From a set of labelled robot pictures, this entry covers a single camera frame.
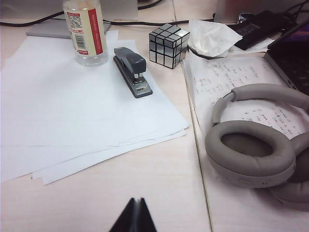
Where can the long frosted glass partition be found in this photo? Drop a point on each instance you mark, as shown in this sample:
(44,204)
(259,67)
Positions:
(36,7)

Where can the beige over-ear headphones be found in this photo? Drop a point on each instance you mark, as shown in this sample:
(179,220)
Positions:
(248,166)

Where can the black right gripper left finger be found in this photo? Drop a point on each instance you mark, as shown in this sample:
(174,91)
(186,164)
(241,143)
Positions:
(126,220)

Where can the silver laptop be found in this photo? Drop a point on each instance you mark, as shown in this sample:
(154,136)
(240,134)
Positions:
(289,53)

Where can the silver mirror cube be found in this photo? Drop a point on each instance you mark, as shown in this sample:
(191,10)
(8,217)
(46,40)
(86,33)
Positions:
(166,46)

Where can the clear plastic labelled bottle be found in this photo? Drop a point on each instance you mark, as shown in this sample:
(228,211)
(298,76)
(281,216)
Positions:
(84,36)

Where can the handwritten open notebook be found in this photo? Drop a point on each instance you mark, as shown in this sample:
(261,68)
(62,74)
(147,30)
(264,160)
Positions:
(229,79)

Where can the black power adapter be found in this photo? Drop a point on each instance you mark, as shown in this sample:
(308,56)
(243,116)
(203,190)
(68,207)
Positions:
(256,36)

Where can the crumpled white tissue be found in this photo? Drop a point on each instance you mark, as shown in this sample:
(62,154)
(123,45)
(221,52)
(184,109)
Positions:
(212,38)

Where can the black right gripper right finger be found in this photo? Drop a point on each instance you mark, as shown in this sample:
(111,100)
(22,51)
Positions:
(146,220)

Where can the grey stapler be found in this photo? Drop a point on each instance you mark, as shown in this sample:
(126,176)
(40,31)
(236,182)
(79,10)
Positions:
(131,65)

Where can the short frosted glass partition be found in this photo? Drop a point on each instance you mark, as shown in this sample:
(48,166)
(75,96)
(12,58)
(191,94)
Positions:
(229,9)

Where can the white paper sheet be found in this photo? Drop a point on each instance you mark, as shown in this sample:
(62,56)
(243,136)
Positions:
(72,108)
(49,180)
(96,153)

